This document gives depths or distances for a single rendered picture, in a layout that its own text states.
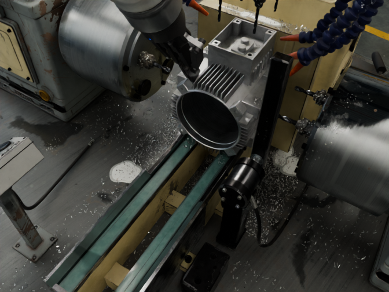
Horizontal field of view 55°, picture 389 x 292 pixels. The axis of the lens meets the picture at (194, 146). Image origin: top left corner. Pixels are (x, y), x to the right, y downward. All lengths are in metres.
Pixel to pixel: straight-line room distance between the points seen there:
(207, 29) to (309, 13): 0.24
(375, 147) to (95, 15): 0.62
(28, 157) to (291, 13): 0.66
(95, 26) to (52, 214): 0.44
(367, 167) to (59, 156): 0.75
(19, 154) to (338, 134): 0.55
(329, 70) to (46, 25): 0.69
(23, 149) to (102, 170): 0.33
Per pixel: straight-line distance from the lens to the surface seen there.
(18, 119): 1.21
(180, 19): 0.60
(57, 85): 1.06
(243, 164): 0.70
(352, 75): 0.74
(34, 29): 0.98
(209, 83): 0.75
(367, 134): 0.69
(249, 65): 0.77
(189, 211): 0.78
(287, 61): 0.58
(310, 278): 0.88
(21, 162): 0.73
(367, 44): 3.15
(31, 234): 0.88
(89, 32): 0.89
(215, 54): 0.79
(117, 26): 0.86
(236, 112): 0.74
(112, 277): 0.81
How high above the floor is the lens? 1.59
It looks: 49 degrees down
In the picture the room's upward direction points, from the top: 2 degrees clockwise
